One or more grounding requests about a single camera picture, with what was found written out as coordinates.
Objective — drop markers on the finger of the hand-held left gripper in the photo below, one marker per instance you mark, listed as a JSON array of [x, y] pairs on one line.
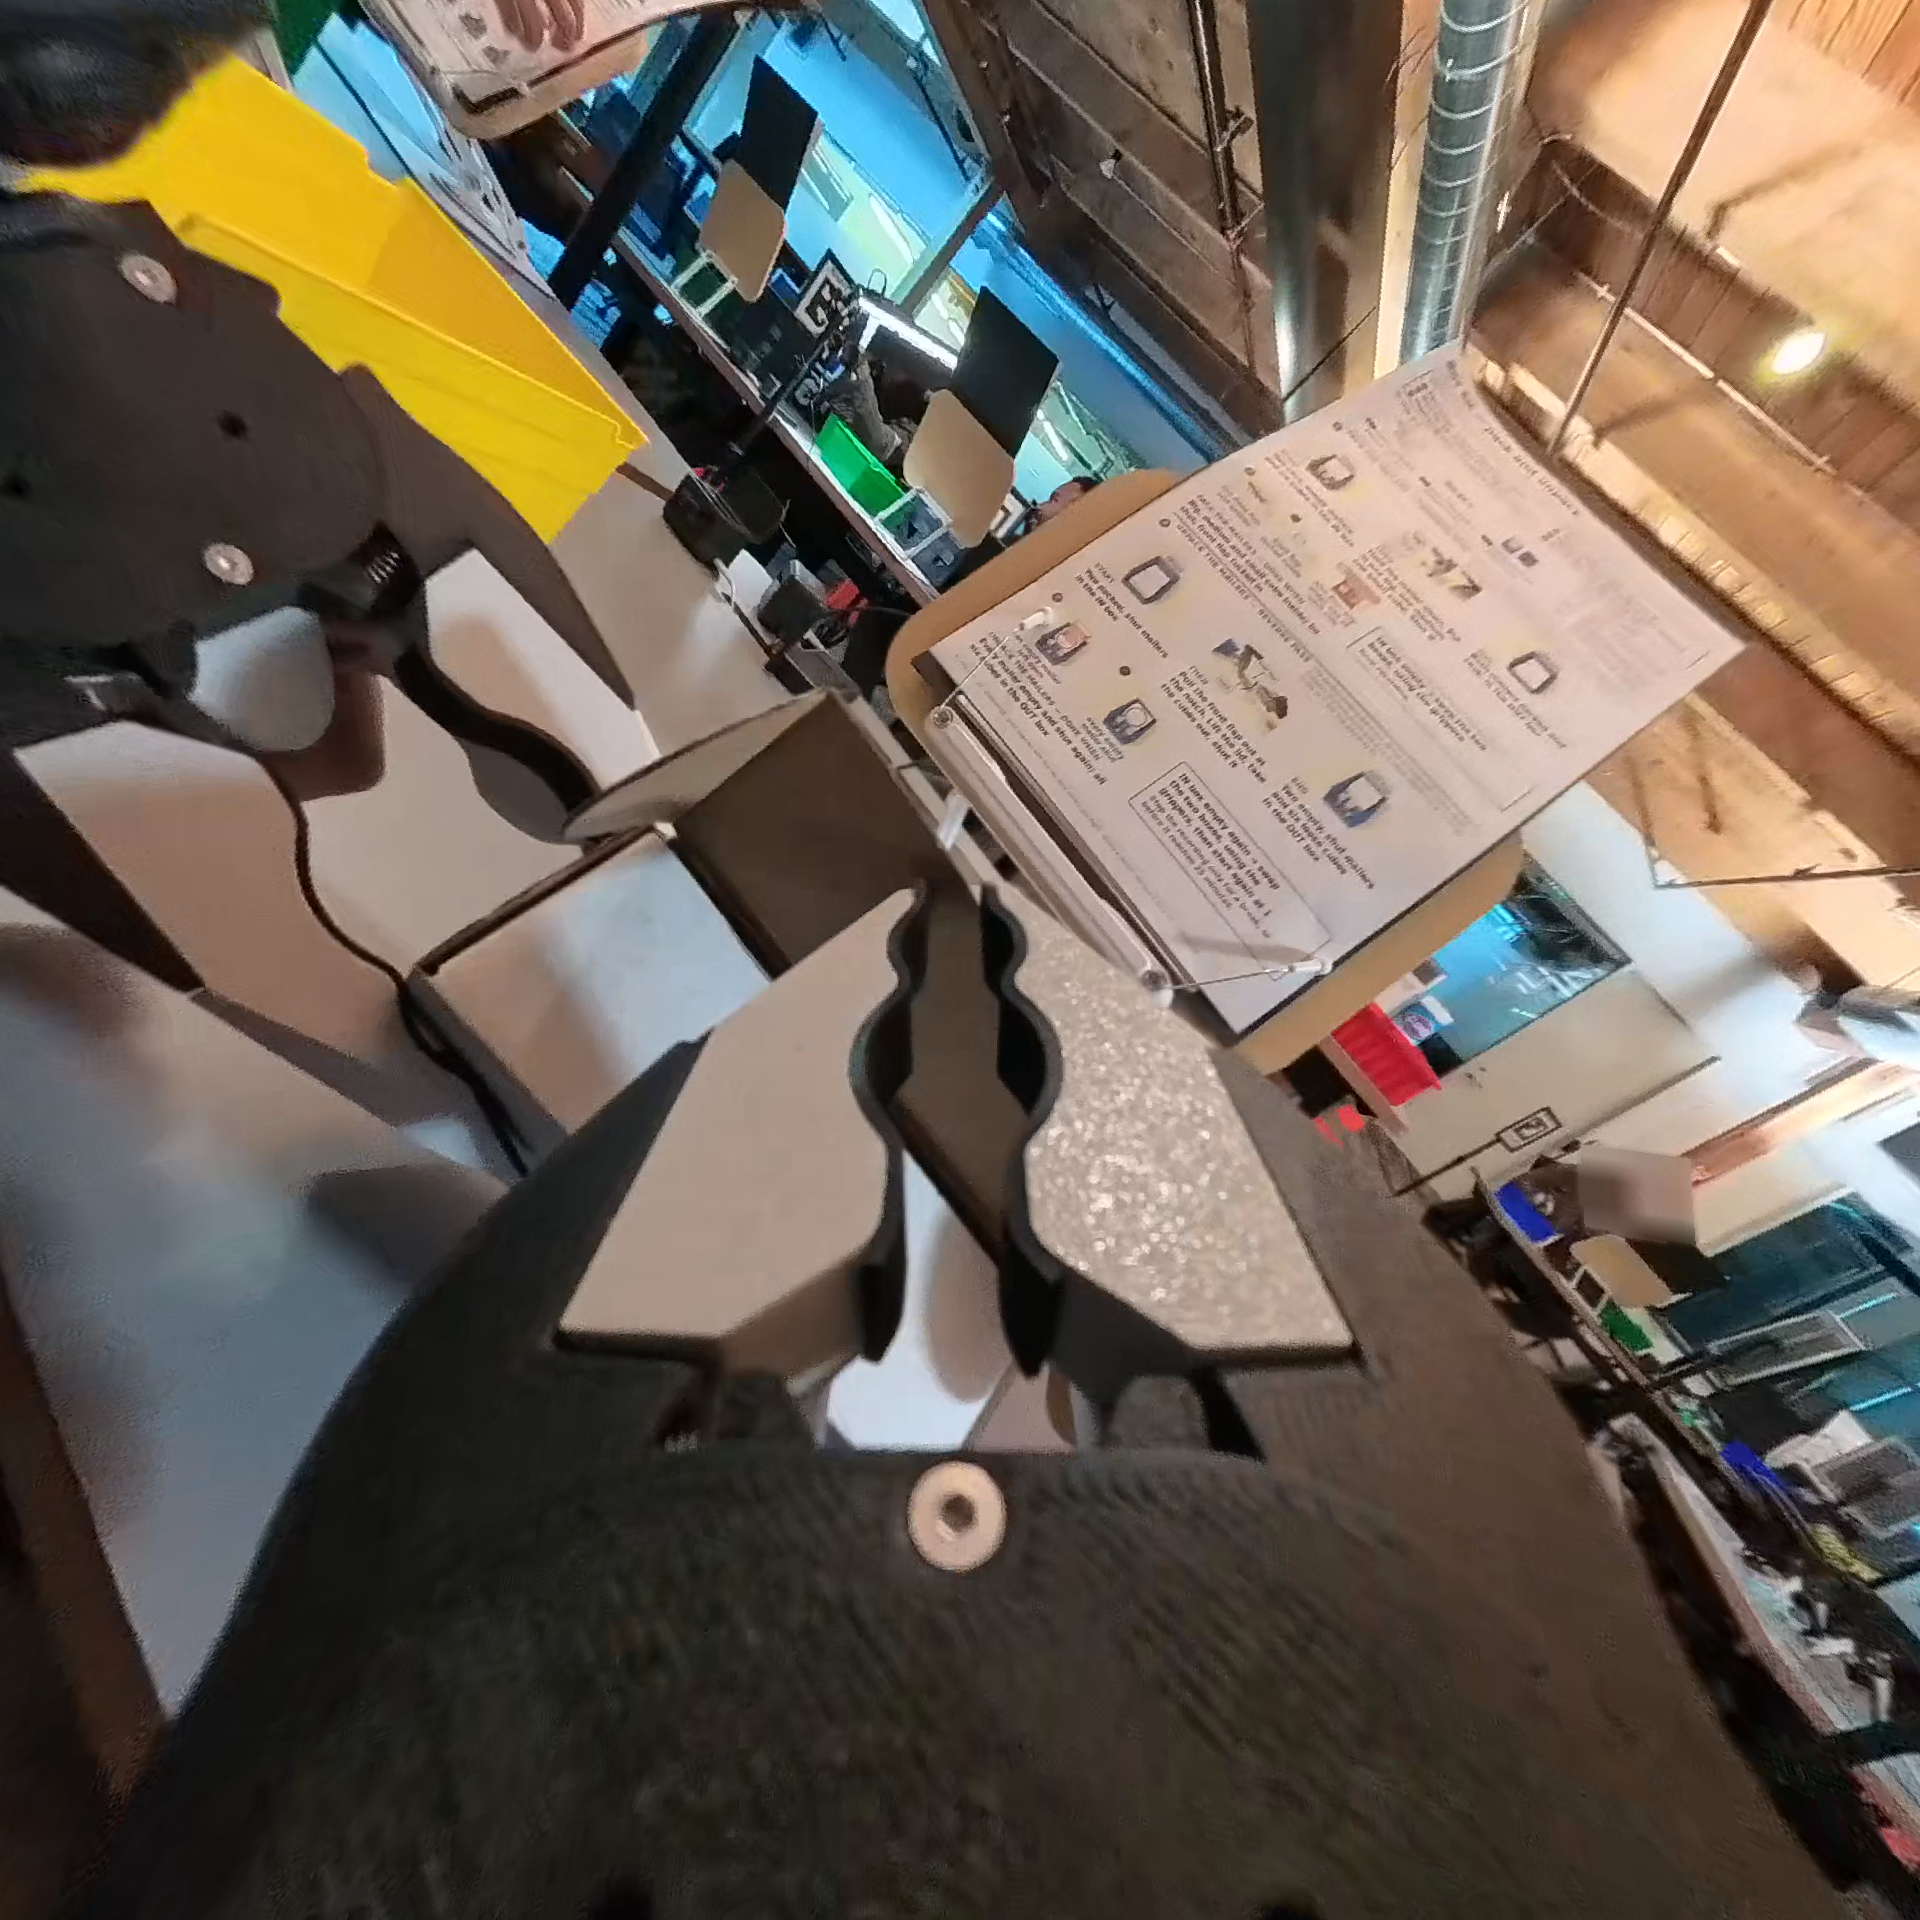
[[181, 857], [523, 645]]

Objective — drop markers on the silver air duct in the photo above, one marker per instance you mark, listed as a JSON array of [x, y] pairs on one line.
[[1465, 152]]

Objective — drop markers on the green plastic bin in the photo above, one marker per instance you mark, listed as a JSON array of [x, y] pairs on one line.
[[857, 464]]

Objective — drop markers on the red plastic bin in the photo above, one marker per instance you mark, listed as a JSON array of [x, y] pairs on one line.
[[1378, 1050]]

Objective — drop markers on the printed instruction sheet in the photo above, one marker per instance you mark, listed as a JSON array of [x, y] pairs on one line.
[[1350, 632]]

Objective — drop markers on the yellow plastic bin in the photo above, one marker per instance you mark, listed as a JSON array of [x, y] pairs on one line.
[[378, 300]]

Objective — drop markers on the white cardboard mailer box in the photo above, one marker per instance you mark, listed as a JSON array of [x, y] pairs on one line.
[[600, 961]]

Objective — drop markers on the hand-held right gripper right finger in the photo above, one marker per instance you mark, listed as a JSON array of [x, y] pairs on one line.
[[1171, 1199]]

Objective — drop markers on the black electronic device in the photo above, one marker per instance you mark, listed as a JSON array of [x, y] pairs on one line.
[[720, 517], [812, 607]]

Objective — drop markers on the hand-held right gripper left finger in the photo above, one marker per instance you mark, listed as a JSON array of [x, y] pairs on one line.
[[735, 1199]]

